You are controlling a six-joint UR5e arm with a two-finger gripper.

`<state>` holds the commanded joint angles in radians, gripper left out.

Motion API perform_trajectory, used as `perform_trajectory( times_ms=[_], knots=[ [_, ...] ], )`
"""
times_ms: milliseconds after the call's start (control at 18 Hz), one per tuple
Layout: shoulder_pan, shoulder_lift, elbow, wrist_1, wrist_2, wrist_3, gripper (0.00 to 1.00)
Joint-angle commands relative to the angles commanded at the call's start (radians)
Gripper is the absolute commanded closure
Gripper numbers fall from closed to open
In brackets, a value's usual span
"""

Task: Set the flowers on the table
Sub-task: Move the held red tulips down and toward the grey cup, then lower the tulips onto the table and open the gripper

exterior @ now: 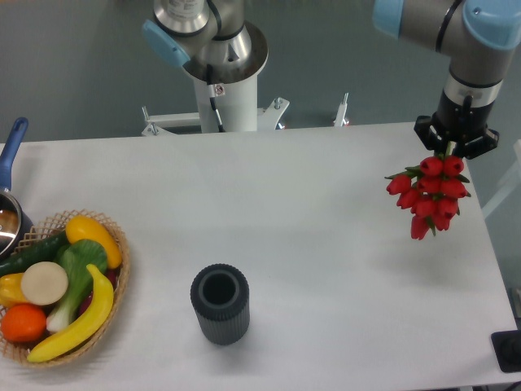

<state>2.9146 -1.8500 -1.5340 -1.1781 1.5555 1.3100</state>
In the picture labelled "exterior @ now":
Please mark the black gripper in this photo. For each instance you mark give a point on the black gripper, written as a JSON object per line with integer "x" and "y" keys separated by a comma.
{"x": 462, "y": 123}

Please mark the red tulip bouquet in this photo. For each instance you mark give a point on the red tulip bouquet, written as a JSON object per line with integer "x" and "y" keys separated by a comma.
{"x": 431, "y": 191}

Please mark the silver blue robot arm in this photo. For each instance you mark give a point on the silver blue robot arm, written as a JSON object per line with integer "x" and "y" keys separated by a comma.
{"x": 223, "y": 54}

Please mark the black device at edge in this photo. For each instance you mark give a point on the black device at edge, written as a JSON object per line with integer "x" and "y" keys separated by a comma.
{"x": 506, "y": 346}

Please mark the dark grey ribbed vase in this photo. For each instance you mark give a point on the dark grey ribbed vase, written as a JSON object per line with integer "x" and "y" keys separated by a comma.
{"x": 220, "y": 297}

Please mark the yellow banana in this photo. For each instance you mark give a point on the yellow banana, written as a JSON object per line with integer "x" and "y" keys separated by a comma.
{"x": 83, "y": 327}

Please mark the green bok choy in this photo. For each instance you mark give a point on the green bok choy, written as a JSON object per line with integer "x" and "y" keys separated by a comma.
{"x": 74, "y": 260}

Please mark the green cucumber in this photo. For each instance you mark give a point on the green cucumber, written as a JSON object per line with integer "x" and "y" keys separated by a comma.
{"x": 42, "y": 250}

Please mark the beige round mushroom cap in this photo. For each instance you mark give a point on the beige round mushroom cap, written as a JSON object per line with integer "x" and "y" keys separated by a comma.
{"x": 44, "y": 283}

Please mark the yellow bell pepper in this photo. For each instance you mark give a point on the yellow bell pepper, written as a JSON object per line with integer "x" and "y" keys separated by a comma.
{"x": 11, "y": 293}

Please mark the orange fruit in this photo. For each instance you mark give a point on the orange fruit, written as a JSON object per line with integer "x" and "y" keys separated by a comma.
{"x": 23, "y": 323}

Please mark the woven wicker basket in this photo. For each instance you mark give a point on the woven wicker basket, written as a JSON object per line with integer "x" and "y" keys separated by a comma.
{"x": 18, "y": 352}

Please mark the white frame at right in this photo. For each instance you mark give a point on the white frame at right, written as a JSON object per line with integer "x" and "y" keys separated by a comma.
{"x": 508, "y": 182}

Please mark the white table clamp bracket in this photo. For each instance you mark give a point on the white table clamp bracket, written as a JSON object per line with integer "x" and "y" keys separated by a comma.
{"x": 175, "y": 120}

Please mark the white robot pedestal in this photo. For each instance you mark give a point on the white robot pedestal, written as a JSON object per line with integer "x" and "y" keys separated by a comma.
{"x": 233, "y": 105}

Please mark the blue handled saucepan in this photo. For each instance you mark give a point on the blue handled saucepan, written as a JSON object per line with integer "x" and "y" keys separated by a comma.
{"x": 14, "y": 221}

